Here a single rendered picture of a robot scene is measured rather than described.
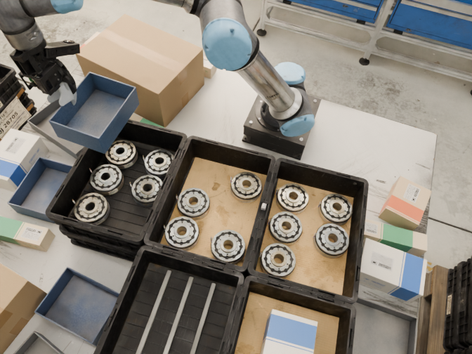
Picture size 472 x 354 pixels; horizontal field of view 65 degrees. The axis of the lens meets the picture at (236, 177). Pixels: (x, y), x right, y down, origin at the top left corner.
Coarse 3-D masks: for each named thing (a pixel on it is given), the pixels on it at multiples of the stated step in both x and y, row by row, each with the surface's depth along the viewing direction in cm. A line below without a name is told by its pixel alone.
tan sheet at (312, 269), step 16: (320, 192) 126; (272, 208) 122; (304, 224) 119; (320, 224) 120; (272, 240) 116; (304, 240) 116; (304, 256) 114; (320, 256) 114; (304, 272) 111; (320, 272) 111; (336, 272) 112; (320, 288) 109; (336, 288) 109
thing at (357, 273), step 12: (276, 168) 118; (312, 168) 119; (360, 180) 117; (264, 216) 110; (360, 216) 111; (360, 228) 108; (360, 240) 107; (252, 252) 103; (360, 252) 105; (252, 264) 101; (360, 264) 103; (264, 276) 100; (300, 288) 98; (312, 288) 99; (348, 300) 97
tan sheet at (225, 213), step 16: (208, 160) 130; (192, 176) 127; (208, 176) 127; (224, 176) 127; (208, 192) 124; (224, 192) 124; (176, 208) 120; (224, 208) 121; (240, 208) 121; (256, 208) 121; (208, 224) 118; (224, 224) 118; (240, 224) 118; (208, 240) 115; (208, 256) 112
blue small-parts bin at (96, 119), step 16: (96, 80) 109; (112, 80) 107; (80, 96) 107; (96, 96) 112; (112, 96) 112; (128, 96) 104; (64, 112) 102; (80, 112) 108; (96, 112) 109; (112, 112) 109; (128, 112) 107; (64, 128) 98; (80, 128) 105; (96, 128) 106; (112, 128) 101; (80, 144) 102; (96, 144) 99
